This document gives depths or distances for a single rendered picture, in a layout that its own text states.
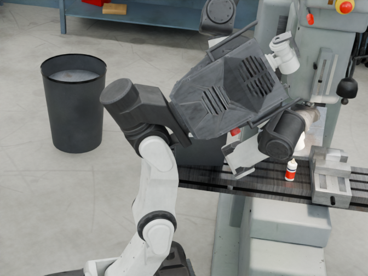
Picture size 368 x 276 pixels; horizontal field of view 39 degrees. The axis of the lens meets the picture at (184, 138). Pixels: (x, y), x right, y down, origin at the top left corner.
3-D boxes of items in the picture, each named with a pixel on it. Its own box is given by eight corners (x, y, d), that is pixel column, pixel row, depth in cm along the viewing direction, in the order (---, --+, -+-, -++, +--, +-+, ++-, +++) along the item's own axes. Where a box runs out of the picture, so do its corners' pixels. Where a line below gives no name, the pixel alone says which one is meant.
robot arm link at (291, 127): (269, 166, 170) (299, 151, 160) (250, 147, 168) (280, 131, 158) (280, 143, 177) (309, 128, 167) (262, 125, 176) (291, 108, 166)
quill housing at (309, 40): (339, 107, 204) (360, 30, 187) (286, 101, 206) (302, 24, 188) (333, 86, 220) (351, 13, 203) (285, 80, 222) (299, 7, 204)
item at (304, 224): (327, 248, 223) (333, 228, 217) (247, 237, 226) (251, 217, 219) (316, 179, 265) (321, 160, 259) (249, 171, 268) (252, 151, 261)
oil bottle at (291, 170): (293, 182, 229) (298, 161, 223) (285, 180, 229) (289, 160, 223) (293, 176, 232) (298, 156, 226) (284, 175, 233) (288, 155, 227)
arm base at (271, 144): (276, 168, 166) (298, 153, 158) (246, 144, 165) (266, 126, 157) (291, 139, 176) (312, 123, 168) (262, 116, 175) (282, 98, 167)
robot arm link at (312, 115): (322, 106, 210) (316, 119, 200) (317, 126, 215) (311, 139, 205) (292, 98, 214) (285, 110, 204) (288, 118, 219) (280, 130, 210)
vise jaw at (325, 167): (349, 178, 222) (351, 171, 220) (314, 173, 223) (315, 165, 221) (347, 170, 227) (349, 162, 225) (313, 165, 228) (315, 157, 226)
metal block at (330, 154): (337, 167, 227) (340, 156, 224) (323, 165, 228) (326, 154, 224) (336, 161, 231) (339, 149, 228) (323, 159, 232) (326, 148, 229)
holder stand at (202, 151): (223, 166, 235) (228, 129, 224) (174, 165, 233) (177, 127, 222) (220, 151, 245) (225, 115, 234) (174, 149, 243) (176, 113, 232)
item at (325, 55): (320, 103, 200) (332, 52, 189) (310, 101, 200) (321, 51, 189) (319, 98, 203) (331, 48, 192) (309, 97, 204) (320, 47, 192)
